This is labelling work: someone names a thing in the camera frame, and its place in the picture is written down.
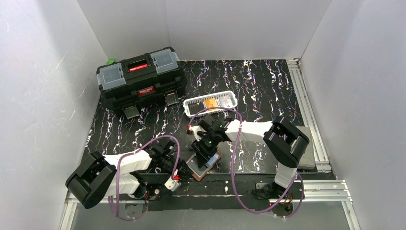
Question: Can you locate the orange credit card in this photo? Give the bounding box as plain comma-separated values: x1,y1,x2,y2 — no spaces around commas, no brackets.
204,98,219,112

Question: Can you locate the aluminium frame rail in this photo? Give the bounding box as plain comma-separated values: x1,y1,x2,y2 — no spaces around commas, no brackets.
287,59,332,173

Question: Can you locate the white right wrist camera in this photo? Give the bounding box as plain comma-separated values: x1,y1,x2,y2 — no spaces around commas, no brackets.
187,126,204,141

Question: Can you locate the brown leather card holder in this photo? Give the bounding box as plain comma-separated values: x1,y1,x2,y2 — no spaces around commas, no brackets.
186,153,221,181

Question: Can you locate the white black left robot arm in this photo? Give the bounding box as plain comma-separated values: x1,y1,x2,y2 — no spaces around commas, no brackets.
65,138,191,209

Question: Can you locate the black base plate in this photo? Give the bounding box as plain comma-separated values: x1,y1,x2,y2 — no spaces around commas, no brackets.
139,173,276,211

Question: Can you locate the white credit card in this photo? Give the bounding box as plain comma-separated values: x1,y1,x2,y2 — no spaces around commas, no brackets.
219,95,235,108

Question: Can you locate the white plastic basket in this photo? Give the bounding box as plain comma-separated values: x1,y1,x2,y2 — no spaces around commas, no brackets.
183,91,237,118

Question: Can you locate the small green object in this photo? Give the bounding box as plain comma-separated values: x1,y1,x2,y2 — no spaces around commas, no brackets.
107,59,115,65

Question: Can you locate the grey plastic case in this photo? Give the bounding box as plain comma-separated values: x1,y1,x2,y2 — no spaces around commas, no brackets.
296,126,316,170

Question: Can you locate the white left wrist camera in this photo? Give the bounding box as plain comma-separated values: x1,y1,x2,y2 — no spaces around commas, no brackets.
164,177,181,192

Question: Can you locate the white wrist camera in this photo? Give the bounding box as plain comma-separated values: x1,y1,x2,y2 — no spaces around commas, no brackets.
187,126,204,141
164,177,181,192

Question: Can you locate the black plastic toolbox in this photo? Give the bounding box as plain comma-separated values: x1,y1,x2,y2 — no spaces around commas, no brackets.
96,46,188,119

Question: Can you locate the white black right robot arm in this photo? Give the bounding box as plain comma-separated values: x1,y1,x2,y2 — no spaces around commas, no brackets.
187,114,310,189

